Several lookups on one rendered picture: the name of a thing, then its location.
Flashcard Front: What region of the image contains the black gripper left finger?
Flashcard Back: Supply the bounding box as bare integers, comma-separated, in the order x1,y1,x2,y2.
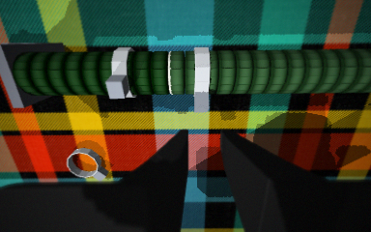
0,130,188,232

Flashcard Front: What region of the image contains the white clamp band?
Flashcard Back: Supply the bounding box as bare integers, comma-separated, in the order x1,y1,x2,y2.
193,47,211,112
67,148,109,181
105,47,137,99

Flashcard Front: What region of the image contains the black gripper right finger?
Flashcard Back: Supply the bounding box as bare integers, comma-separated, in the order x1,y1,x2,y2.
220,129,371,232

